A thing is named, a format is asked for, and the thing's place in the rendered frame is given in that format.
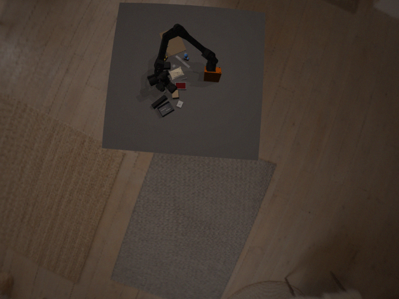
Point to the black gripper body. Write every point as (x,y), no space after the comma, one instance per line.
(171,87)

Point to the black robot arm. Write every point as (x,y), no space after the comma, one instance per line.
(180,31)

